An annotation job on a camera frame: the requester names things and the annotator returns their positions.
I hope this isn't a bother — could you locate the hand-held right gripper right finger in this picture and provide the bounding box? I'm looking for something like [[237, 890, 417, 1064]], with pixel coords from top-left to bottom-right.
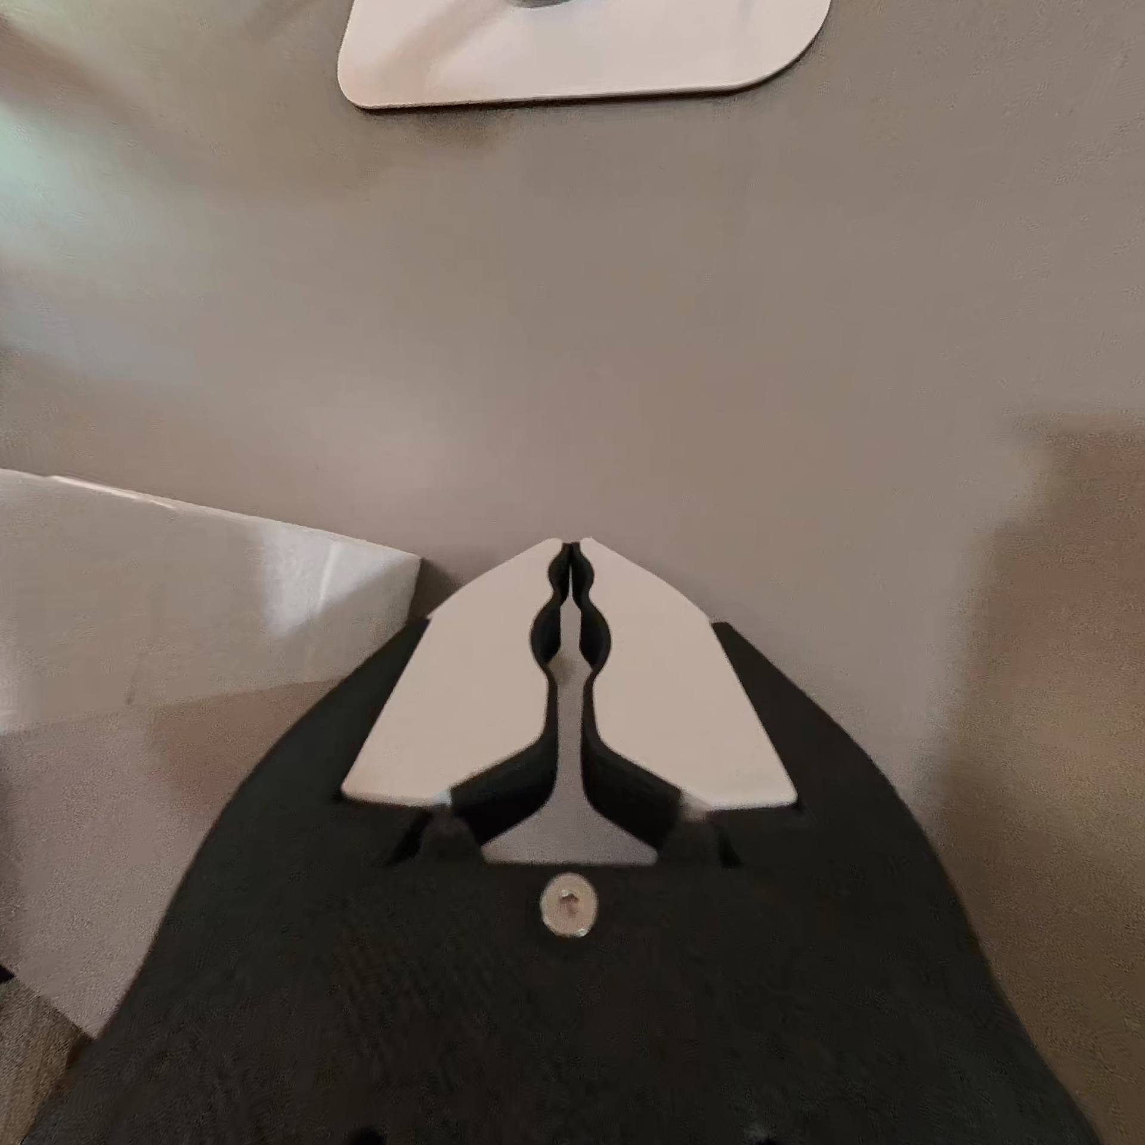
[[571, 538, 799, 851]]

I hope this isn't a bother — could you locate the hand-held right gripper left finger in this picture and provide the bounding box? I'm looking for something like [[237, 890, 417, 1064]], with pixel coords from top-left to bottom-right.
[[342, 538, 571, 848]]

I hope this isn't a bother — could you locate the white foam cube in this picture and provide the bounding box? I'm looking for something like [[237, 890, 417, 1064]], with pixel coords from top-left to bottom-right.
[[0, 466, 421, 1040]]

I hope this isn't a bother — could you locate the grey desk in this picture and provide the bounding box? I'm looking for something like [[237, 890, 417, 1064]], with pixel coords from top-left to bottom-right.
[[0, 0, 1145, 1145]]

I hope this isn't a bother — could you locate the white document stand with sheet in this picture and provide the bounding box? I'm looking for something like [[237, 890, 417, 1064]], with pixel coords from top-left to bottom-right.
[[340, 0, 832, 112]]

